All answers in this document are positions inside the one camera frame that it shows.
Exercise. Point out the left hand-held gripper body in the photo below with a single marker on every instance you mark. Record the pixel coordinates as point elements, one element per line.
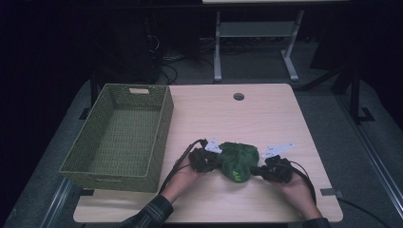
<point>202,160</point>

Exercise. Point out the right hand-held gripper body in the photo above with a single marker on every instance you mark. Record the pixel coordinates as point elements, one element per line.
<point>278,169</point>

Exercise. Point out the green woven basket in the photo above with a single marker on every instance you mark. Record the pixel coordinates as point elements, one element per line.
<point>95,148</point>

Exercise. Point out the person's left hand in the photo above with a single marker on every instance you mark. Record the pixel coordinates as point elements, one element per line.
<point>182,182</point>

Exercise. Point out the person's right hand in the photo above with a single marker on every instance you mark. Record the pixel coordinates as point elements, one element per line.
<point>301,196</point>

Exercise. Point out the grey tape tab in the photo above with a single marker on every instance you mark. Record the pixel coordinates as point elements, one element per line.
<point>331,192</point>

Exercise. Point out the black metal stand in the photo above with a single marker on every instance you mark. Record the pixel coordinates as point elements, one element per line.
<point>356,95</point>
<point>93,91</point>

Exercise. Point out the dark cabinet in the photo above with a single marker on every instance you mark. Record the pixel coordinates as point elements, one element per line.
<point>130,50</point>

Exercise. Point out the metal floor rail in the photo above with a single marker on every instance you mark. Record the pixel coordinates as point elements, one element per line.
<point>57,202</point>
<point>374,152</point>

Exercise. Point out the white metal table frame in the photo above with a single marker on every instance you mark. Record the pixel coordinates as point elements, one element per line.
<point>256,30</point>

